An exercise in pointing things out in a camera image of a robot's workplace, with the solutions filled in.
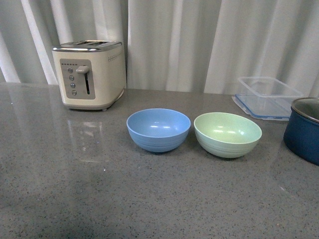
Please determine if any blue bowl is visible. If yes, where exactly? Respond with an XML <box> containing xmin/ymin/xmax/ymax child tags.
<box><xmin>126</xmin><ymin>108</ymin><xmax>191</xmax><ymax>152</ymax></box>

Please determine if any green bowl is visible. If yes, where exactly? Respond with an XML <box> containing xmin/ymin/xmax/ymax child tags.
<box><xmin>194</xmin><ymin>112</ymin><xmax>262</xmax><ymax>158</ymax></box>

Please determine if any cream two-slot toaster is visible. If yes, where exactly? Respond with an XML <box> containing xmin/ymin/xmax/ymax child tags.
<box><xmin>52</xmin><ymin>40</ymin><xmax>127</xmax><ymax>110</ymax></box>

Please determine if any white curtain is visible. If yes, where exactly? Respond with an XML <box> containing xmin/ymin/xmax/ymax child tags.
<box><xmin>0</xmin><ymin>0</ymin><xmax>319</xmax><ymax>97</ymax></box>

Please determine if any clear lid with blue seal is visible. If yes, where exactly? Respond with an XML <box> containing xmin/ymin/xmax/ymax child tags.
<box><xmin>232</xmin><ymin>95</ymin><xmax>291</xmax><ymax>121</ymax></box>

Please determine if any clear plastic container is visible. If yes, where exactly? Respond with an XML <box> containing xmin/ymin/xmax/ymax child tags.
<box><xmin>235</xmin><ymin>77</ymin><xmax>303</xmax><ymax>106</ymax></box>

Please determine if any dark blue pot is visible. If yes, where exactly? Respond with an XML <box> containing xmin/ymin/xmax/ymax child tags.
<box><xmin>284</xmin><ymin>98</ymin><xmax>319</xmax><ymax>165</ymax></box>

